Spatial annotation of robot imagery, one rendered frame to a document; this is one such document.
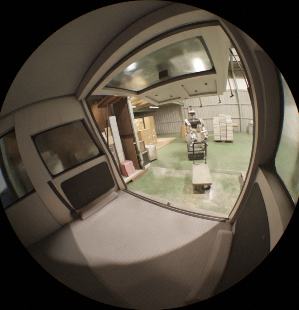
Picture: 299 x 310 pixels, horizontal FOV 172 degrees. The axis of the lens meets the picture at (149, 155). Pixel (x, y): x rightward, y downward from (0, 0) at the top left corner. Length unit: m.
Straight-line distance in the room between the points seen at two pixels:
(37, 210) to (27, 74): 1.06
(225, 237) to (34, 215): 1.52
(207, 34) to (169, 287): 1.29
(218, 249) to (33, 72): 1.40
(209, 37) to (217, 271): 1.18
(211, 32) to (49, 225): 1.85
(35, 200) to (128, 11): 1.38
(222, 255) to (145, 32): 1.09
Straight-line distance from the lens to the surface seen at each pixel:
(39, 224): 1.30
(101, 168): 1.14
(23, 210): 1.27
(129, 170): 2.73
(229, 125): 5.48
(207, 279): 0.66
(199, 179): 2.02
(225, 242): 0.72
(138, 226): 0.86
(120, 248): 0.82
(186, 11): 0.49
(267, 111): 0.45
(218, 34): 0.70
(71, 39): 0.62
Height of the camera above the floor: 1.35
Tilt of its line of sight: 18 degrees down
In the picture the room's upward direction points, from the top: 11 degrees counter-clockwise
